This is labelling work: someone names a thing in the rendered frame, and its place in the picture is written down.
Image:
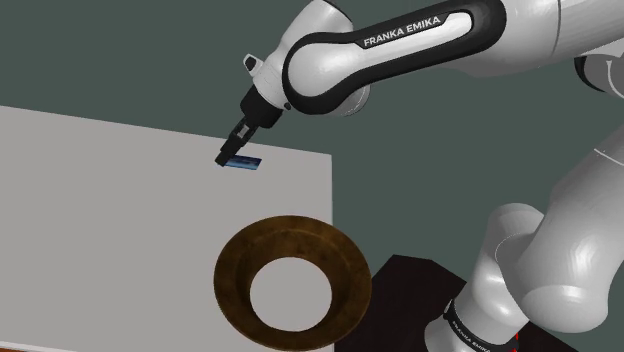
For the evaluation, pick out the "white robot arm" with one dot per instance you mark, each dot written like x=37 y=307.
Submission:
x=560 y=253

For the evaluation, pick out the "dark robot stand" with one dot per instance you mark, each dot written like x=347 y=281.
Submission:
x=404 y=302

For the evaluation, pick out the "blue flat phone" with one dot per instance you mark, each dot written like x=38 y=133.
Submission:
x=246 y=163

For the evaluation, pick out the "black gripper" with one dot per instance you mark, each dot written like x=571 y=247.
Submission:
x=260 y=109

